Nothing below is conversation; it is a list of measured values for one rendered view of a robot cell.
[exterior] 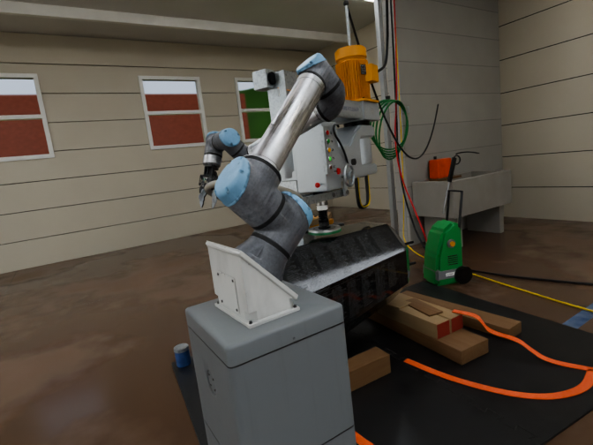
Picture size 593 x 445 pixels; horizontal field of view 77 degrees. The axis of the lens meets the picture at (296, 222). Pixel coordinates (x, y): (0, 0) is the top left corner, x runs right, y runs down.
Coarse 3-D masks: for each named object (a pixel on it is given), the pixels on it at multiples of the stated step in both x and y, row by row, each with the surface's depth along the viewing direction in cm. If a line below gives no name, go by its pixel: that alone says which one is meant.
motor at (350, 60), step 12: (348, 48) 269; (360, 48) 270; (336, 60) 278; (348, 60) 272; (360, 60) 272; (336, 72) 282; (348, 72) 272; (360, 72) 272; (372, 72) 272; (348, 84) 276; (360, 84) 274; (348, 96) 276; (360, 96) 274
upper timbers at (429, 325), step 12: (420, 300) 274; (384, 312) 278; (396, 312) 266; (408, 312) 257; (420, 312) 255; (444, 312) 251; (408, 324) 258; (420, 324) 247; (432, 324) 237; (444, 324) 238; (456, 324) 243; (432, 336) 239
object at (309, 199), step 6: (312, 192) 244; (324, 192) 233; (330, 192) 240; (336, 192) 247; (342, 192) 254; (348, 192) 253; (306, 198) 216; (312, 198) 221; (318, 198) 227; (324, 198) 233; (330, 198) 240
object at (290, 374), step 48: (192, 336) 127; (240, 336) 103; (288, 336) 108; (336, 336) 118; (240, 384) 101; (288, 384) 109; (336, 384) 119; (240, 432) 102; (288, 432) 110; (336, 432) 121
